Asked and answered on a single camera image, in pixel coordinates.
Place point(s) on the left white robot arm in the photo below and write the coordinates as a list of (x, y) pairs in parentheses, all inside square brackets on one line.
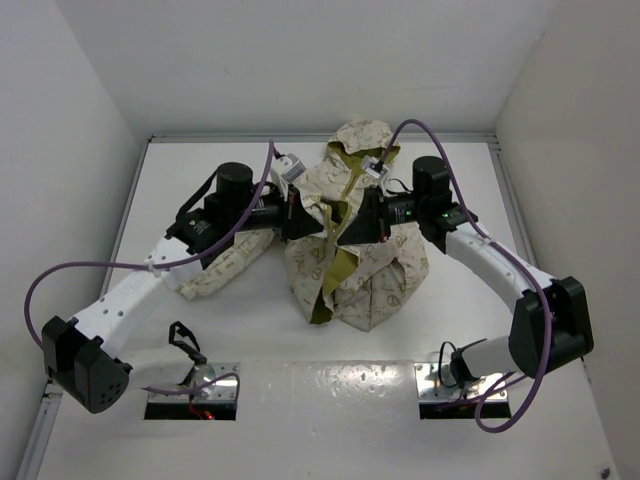
[(84, 354)]

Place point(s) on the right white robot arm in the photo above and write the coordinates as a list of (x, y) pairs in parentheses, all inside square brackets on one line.
[(551, 325)]

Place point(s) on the metal base plate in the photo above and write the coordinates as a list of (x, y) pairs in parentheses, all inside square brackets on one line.
[(221, 383), (433, 388)]

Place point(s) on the cream printed hooded jacket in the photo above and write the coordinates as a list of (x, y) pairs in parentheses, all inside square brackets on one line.
[(360, 285)]

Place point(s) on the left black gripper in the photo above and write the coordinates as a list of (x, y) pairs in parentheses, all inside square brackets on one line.
[(293, 219)]

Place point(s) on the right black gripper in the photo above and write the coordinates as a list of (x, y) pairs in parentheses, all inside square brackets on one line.
[(372, 221)]

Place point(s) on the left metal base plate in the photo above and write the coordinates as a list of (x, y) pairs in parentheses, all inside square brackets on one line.
[(221, 383)]

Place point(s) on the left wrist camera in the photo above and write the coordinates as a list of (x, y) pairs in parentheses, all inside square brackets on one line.
[(286, 169)]

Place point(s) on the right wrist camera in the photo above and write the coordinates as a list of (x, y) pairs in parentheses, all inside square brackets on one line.
[(375, 168)]

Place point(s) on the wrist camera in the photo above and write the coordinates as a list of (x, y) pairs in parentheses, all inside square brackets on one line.
[(375, 168), (286, 169)]

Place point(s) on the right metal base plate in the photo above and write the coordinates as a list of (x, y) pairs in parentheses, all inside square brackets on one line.
[(433, 388)]

